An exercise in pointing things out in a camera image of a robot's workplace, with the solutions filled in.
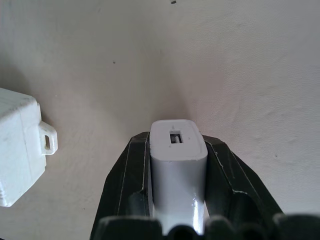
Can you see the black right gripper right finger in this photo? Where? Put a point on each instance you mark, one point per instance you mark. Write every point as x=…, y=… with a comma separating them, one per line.
x=235, y=180

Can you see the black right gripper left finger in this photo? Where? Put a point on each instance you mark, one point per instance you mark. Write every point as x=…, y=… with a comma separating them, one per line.
x=126, y=180

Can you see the white plastic box with lug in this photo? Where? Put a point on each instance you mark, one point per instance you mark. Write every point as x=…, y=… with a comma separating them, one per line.
x=17, y=147

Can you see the white USB charger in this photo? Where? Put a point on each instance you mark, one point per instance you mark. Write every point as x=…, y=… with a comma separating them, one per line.
x=178, y=175

